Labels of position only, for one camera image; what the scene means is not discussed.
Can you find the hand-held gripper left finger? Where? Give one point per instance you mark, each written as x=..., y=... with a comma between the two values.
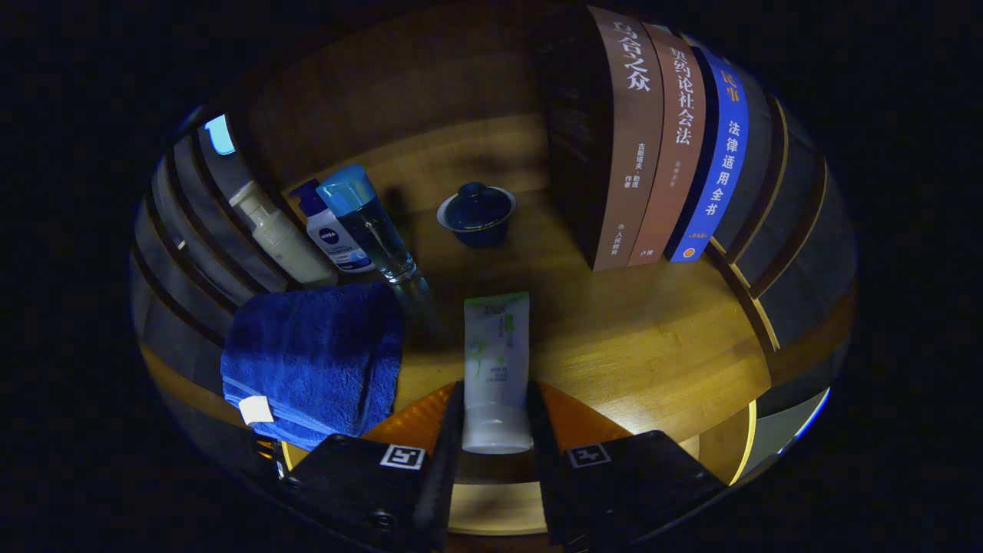
x=449, y=491

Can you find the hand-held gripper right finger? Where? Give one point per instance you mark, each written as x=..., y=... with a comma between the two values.
x=541, y=491

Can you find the white green tube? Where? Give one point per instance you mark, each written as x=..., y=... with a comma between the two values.
x=495, y=369

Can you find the wooden countertop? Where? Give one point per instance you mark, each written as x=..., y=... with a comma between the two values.
x=614, y=338

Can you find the wooden cabinet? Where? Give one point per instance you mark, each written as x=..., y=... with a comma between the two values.
x=430, y=84

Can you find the blue folded towel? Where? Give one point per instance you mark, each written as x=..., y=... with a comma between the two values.
x=315, y=353

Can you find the blue lidded tea bowl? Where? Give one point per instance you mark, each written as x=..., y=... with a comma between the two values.
x=476, y=215

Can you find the white bottle with blue cap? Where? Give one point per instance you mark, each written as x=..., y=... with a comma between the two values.
x=334, y=238

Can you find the clear bottle with teal cap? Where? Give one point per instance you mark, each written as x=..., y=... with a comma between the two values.
x=369, y=223

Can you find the white pump bottle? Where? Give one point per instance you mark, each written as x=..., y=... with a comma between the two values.
x=284, y=242

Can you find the dark brown book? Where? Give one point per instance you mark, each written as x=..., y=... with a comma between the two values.
x=630, y=153

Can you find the reddish brown book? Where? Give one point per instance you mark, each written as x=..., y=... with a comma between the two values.
x=676, y=153

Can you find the blue book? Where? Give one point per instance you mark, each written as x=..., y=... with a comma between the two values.
x=718, y=169

